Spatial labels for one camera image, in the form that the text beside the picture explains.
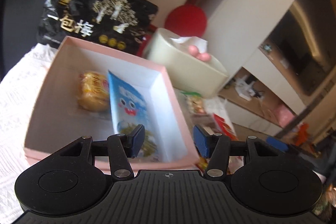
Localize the red snack packet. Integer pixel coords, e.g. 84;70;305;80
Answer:
213;114;238;141

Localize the cream tissue box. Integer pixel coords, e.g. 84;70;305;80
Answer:
143;28;229;98

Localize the yellow round cake packet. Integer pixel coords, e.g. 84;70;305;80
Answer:
77;71;109;112

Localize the television screen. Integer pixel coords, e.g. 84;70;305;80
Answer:
268;0;335;96

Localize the red round paddle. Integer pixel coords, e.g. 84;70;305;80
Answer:
164;4;207;37

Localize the white tv cabinet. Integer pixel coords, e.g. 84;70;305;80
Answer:
219;39;309;136

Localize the white tissue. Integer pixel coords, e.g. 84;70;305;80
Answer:
170;36;208;53

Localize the pink cardboard gift box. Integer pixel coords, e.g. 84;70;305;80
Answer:
24;37;199;170

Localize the pink ball ornament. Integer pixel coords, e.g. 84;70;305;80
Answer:
188;45;211;62

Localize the blue cartoon snack packet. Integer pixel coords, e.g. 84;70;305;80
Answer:
108;72;160;162

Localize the black plum snack bag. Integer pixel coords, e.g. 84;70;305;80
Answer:
37;0;158;55

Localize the green white snack packet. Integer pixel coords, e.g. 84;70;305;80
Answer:
182;92;206;115

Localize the white textured tablecloth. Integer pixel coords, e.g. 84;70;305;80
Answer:
1;43;57;223

